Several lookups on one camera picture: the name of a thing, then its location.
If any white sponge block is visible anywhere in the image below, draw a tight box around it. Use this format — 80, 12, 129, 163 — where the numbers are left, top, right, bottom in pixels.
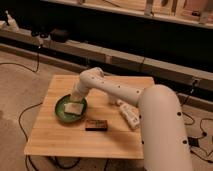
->
64, 102, 83, 115

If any green ceramic bowl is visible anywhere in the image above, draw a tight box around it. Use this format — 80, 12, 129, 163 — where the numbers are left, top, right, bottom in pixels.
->
55, 95, 87, 123

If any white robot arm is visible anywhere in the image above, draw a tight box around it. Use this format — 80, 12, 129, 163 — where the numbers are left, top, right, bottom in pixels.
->
71, 67, 194, 171

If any long wooden bench shelf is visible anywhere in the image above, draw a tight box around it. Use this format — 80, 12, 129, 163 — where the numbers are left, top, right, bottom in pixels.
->
0, 29, 213, 91

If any small dark wooden box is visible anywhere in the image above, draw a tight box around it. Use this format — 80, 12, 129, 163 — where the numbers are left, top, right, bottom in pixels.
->
85, 120, 108, 131

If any wooden table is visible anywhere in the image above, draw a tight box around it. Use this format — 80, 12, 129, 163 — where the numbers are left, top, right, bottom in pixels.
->
23, 74, 173, 161

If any dark object on bench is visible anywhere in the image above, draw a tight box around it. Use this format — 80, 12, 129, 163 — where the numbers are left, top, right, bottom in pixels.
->
50, 29, 69, 43

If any black power adapter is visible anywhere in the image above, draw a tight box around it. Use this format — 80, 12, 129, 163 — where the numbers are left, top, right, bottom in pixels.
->
188, 137, 199, 147

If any black floor cable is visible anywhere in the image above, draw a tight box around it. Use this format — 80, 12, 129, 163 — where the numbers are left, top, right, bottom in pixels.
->
18, 101, 44, 171

